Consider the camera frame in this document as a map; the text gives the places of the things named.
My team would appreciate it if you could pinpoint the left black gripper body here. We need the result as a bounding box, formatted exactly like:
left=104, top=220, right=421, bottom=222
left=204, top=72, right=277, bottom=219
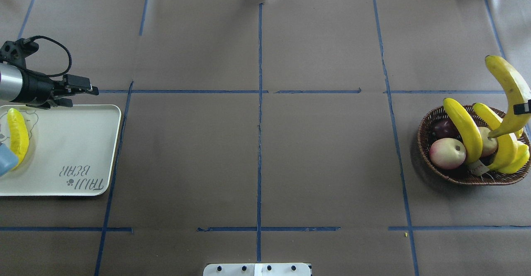
left=19, top=71, right=67, bottom=110

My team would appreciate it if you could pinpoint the large yellow banana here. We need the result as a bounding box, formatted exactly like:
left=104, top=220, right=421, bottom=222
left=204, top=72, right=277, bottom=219
left=484, top=55, right=531, bottom=138

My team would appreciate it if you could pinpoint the yellow toy banana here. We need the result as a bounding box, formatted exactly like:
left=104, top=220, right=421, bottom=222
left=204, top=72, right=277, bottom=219
left=7, top=108, right=29, bottom=170

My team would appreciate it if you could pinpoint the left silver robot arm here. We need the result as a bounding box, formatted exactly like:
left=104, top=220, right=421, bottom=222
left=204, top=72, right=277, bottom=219
left=0, top=64, right=99, bottom=175

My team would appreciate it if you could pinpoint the yellow banana in basket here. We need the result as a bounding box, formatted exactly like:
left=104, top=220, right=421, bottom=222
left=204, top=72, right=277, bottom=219
left=473, top=103, right=530, bottom=174
left=443, top=98, right=483, bottom=164

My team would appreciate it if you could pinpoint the brown wicker basket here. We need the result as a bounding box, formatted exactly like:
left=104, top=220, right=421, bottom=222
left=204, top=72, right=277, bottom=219
left=411, top=106, right=530, bottom=186

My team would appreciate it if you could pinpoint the white bear-print tray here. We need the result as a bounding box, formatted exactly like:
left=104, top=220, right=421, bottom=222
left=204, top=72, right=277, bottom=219
left=0, top=105, right=122, bottom=196

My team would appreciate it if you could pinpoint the peach-coloured toy apple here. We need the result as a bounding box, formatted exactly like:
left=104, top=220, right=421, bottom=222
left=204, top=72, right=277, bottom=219
left=429, top=138, right=467, bottom=170

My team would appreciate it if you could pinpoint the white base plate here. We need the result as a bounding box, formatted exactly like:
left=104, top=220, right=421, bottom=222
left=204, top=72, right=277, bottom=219
left=203, top=262, right=313, bottom=276

